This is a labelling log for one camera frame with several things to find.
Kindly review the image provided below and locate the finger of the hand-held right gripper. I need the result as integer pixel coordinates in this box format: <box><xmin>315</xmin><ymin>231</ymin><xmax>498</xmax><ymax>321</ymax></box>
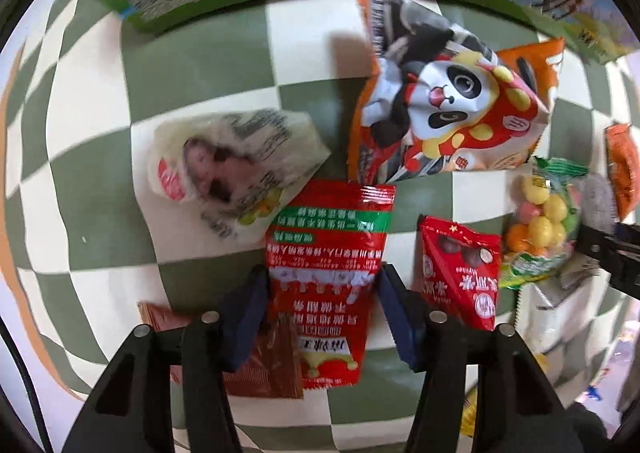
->
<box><xmin>575</xmin><ymin>220</ymin><xmax>640</xmax><ymax>296</ymax></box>

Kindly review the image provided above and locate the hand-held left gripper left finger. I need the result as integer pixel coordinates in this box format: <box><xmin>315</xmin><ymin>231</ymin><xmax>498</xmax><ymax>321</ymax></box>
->
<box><xmin>62</xmin><ymin>264</ymin><xmax>271</xmax><ymax>453</ymax></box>

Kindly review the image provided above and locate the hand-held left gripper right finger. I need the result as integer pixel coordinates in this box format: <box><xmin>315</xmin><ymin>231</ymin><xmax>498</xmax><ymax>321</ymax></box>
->
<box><xmin>377</xmin><ymin>263</ymin><xmax>583</xmax><ymax>453</ymax></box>

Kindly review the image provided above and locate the red snack packet green label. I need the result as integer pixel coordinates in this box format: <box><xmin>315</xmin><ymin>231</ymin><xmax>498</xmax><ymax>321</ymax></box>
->
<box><xmin>265</xmin><ymin>179</ymin><xmax>397</xmax><ymax>390</ymax></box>

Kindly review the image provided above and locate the translucent white snack packet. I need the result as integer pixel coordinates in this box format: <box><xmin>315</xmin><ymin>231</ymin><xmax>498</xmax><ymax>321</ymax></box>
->
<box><xmin>147</xmin><ymin>108</ymin><xmax>331</xmax><ymax>249</ymax></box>

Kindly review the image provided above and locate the orange panda snack packet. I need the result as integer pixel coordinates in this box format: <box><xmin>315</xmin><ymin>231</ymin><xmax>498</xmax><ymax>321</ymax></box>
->
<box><xmin>347</xmin><ymin>0</ymin><xmax>566</xmax><ymax>186</ymax></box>

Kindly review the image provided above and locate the brown snack packet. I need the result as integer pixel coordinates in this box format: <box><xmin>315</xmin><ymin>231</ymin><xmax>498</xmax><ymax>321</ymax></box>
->
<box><xmin>137</xmin><ymin>302</ymin><xmax>305</xmax><ymax>400</ymax></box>

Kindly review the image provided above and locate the colourful candy bag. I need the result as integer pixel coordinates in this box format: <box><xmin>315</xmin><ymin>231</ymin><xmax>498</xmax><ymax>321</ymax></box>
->
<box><xmin>500</xmin><ymin>156</ymin><xmax>591</xmax><ymax>290</ymax></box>

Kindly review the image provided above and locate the small red chocolate packet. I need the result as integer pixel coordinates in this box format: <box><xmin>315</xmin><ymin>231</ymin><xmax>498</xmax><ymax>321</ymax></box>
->
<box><xmin>419</xmin><ymin>215</ymin><xmax>502</xmax><ymax>332</ymax></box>

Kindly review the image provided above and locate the yellow snack packet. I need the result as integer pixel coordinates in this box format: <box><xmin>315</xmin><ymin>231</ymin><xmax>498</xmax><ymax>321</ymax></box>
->
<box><xmin>459</xmin><ymin>383</ymin><xmax>482</xmax><ymax>437</ymax></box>

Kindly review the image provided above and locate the green white checkered mat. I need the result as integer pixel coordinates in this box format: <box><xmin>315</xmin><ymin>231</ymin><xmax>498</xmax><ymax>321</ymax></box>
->
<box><xmin>0</xmin><ymin>0</ymin><xmax>640</xmax><ymax>453</ymax></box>

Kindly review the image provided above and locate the black cable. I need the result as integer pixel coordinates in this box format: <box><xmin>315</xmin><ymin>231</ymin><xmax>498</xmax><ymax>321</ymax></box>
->
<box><xmin>0</xmin><ymin>318</ymin><xmax>53</xmax><ymax>453</ymax></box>

